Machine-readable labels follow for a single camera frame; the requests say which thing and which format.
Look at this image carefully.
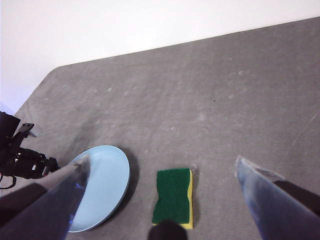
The yellow sponge with green pad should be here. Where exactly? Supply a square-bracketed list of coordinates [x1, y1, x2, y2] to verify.
[151, 167, 195, 230]

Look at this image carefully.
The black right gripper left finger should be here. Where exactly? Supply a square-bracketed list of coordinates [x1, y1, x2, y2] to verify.
[0, 153, 92, 240]

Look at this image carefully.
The blue round plate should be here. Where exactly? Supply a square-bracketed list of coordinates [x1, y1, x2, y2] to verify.
[67, 144, 131, 233]

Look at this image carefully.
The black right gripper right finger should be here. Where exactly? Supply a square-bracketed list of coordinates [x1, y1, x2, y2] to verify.
[234, 154, 320, 240]

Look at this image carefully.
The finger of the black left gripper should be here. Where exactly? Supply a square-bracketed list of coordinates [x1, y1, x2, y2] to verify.
[47, 156, 61, 174]
[17, 122, 38, 138]

